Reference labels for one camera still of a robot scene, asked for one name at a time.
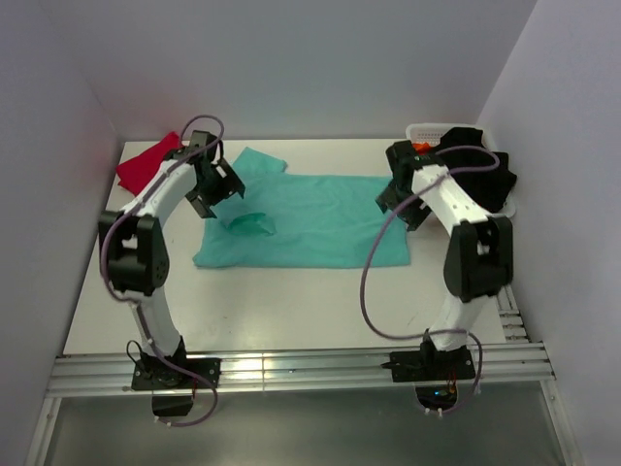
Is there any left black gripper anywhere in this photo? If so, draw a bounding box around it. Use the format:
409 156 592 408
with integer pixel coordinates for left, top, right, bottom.
185 158 244 218

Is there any teal t-shirt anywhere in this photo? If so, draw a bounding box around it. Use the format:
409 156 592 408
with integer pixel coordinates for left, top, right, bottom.
193 148 409 269

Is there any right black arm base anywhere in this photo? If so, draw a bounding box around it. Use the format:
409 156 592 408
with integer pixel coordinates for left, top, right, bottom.
380 347 475 411

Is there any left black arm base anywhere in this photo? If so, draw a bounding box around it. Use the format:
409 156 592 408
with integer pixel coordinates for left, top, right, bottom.
131 355 221 419

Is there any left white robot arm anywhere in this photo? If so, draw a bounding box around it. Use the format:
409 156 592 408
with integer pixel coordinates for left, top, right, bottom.
98 130 245 387

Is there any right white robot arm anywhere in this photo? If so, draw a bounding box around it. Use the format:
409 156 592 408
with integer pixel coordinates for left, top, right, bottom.
376 141 513 379

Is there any orange t-shirt in basket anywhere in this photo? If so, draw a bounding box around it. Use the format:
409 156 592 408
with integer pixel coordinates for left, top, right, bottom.
412 143 433 153

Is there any white plastic basket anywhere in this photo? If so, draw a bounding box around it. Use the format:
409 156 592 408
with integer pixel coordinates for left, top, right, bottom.
405 121 519 219

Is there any folded red t-shirt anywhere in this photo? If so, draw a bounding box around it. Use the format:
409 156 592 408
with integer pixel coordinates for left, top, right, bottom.
115 132 181 196

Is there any aluminium mounting rail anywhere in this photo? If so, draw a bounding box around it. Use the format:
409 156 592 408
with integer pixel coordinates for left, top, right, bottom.
46 285 557 399

